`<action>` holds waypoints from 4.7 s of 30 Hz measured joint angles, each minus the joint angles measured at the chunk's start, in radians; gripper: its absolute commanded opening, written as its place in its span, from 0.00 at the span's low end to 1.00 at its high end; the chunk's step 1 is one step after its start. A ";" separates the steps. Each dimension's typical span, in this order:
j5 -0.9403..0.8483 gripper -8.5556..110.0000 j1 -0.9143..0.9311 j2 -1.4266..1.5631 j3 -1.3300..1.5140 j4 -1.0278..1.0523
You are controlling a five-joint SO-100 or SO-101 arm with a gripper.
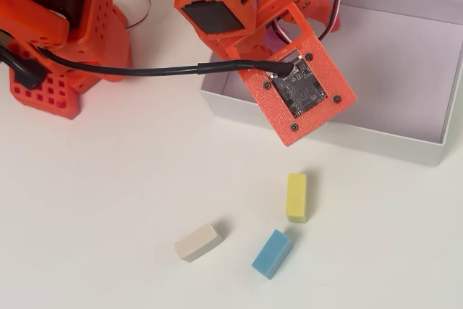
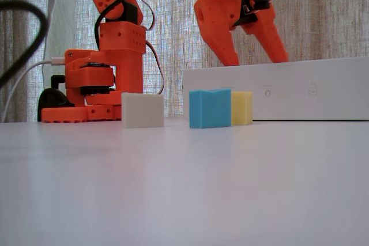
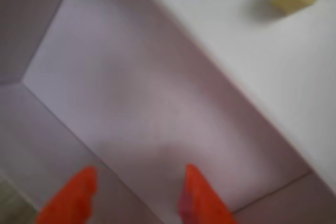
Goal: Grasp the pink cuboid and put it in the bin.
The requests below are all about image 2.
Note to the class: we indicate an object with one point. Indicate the orange gripper black servo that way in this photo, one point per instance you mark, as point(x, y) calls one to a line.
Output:
point(217, 19)

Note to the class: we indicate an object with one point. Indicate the black table clamp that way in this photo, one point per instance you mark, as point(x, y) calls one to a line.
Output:
point(53, 99)

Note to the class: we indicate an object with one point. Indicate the white rectangular bin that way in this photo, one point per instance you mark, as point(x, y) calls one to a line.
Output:
point(288, 99)

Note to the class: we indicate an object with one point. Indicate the white foam cuboid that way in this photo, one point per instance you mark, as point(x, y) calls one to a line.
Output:
point(142, 110)

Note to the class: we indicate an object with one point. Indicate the yellow foam cuboid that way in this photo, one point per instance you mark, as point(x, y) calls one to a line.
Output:
point(242, 107)

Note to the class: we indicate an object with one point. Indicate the blue foam cuboid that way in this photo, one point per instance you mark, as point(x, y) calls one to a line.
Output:
point(210, 109)

